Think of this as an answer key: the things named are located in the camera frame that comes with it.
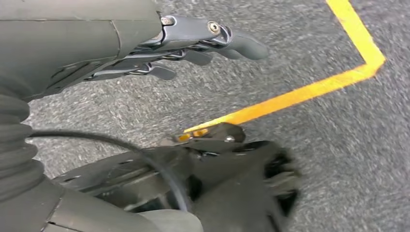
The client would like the yellow floor tape angle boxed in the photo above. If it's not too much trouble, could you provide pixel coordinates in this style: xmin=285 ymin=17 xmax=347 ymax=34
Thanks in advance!
xmin=184 ymin=0 xmax=387 ymax=134

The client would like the thin black cable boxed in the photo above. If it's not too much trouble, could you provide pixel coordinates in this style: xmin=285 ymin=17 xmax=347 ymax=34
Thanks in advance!
xmin=29 ymin=130 xmax=190 ymax=213

